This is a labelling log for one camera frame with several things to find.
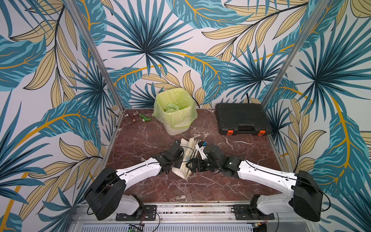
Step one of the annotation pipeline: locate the right aluminium frame post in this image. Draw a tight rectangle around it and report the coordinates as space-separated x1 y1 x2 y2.
261 0 329 110

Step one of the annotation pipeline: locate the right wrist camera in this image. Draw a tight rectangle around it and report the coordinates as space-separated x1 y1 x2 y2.
196 141 207 160

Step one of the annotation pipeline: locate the black plastic tool case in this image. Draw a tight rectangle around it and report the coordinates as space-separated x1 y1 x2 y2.
215 103 272 136

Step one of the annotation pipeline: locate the left aluminium frame post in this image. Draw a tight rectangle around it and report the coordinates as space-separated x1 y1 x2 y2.
65 0 124 113

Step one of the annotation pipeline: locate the white bin green bag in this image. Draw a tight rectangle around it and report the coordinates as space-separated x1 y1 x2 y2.
152 88 198 136

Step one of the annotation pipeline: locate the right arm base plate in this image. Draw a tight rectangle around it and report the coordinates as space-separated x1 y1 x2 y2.
231 205 275 222

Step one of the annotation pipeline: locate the aluminium front rail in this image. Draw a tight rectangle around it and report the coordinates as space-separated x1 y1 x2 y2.
68 201 321 232

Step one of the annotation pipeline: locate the aluminium frame post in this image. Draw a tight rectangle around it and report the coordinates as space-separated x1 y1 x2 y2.
261 0 329 110
65 0 124 113

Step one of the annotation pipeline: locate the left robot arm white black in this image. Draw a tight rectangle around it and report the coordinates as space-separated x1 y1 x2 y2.
84 143 184 220

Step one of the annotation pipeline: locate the green small bottle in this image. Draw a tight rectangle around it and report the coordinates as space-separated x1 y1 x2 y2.
139 114 151 122

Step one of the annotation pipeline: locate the yellow cover book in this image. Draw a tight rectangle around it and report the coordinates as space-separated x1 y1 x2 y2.
172 138 200 180

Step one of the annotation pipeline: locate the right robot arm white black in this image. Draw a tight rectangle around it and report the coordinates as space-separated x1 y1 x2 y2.
186 143 324 222

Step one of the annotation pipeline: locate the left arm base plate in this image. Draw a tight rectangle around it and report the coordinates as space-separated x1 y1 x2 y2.
116 205 158 221

